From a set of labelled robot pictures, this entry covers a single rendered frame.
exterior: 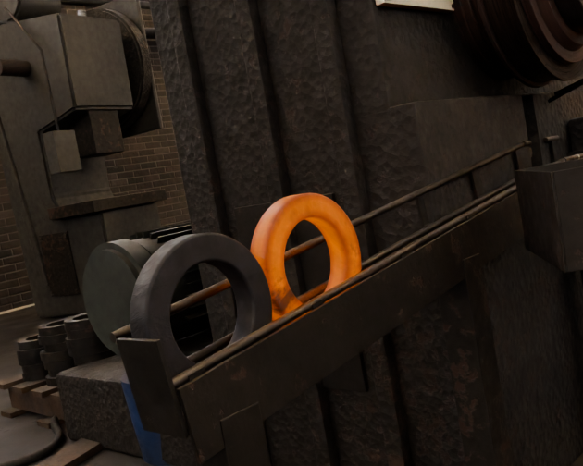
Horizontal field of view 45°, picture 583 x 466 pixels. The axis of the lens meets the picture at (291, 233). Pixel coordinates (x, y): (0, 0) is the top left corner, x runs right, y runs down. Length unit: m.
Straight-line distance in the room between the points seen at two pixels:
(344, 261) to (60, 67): 4.72
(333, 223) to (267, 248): 0.13
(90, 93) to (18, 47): 0.70
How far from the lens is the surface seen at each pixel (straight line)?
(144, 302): 0.75
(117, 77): 5.81
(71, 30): 5.62
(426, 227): 1.22
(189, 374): 0.75
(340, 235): 0.96
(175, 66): 1.76
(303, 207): 0.90
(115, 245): 2.24
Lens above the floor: 0.77
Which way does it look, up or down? 4 degrees down
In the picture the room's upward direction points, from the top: 10 degrees counter-clockwise
